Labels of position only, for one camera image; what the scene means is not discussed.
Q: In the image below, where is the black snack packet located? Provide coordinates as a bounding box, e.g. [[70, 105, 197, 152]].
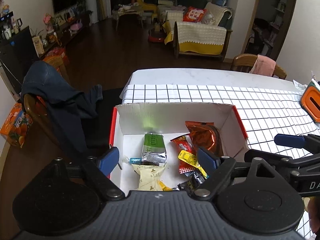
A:
[[178, 170, 206, 195]]

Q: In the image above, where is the cream snack packet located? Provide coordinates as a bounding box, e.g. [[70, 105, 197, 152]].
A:
[[132, 164, 165, 191]]

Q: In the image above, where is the person's left hand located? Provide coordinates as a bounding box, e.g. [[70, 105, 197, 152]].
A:
[[307, 196, 320, 236]]

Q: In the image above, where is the yellow snack stick packet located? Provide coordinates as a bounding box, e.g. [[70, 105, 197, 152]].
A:
[[178, 150, 208, 178]]

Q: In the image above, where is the light blue snack packet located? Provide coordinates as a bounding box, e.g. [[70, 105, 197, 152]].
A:
[[122, 156, 142, 165]]

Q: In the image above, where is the brown red foil packet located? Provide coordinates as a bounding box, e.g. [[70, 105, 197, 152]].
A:
[[185, 121, 223, 157]]

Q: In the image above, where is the large red snack bag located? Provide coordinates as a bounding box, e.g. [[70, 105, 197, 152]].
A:
[[171, 134, 199, 174]]

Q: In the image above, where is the white grid tablecloth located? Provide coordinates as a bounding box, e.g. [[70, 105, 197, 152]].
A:
[[121, 84, 320, 239]]

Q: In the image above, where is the orange tissue box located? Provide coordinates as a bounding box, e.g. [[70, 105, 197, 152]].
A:
[[300, 79, 320, 124]]

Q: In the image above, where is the green snack bar packet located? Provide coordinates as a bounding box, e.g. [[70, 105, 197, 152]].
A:
[[141, 133, 167, 166]]

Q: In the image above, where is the red white cardboard box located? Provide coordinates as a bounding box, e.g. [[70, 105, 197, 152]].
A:
[[108, 102, 249, 197]]

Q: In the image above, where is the pink cloth on chair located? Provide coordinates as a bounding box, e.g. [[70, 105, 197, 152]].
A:
[[249, 55, 276, 76]]

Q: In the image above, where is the wooden chair with jacket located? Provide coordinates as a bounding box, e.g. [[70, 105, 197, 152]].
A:
[[23, 55, 72, 145]]

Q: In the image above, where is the wooden chair right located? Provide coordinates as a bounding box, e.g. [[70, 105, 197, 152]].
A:
[[231, 54, 287, 80]]

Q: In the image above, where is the orange juice carton box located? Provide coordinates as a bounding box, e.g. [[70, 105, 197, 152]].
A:
[[1, 103, 33, 148]]

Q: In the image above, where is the sofa with cream cover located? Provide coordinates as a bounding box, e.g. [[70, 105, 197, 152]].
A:
[[162, 2, 233, 61]]

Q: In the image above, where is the red cushion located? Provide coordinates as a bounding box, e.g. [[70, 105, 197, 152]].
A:
[[183, 7, 207, 23]]

